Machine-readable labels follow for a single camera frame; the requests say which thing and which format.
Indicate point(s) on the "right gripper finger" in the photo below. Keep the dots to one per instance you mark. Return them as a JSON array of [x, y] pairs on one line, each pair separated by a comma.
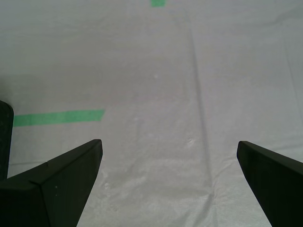
[[279, 186], [47, 196]]

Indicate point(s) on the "black perforated plastic basket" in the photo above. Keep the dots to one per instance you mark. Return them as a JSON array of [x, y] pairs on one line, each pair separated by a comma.
[[5, 142]]

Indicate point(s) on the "long green tape strip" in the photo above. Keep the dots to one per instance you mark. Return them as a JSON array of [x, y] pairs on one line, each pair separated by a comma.
[[61, 117]]

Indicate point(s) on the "white table cover sheet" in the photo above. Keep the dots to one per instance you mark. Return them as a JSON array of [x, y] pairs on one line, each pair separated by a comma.
[[165, 71]]

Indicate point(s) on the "small green tape marker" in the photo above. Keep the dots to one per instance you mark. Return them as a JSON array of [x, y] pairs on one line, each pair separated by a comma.
[[158, 2]]

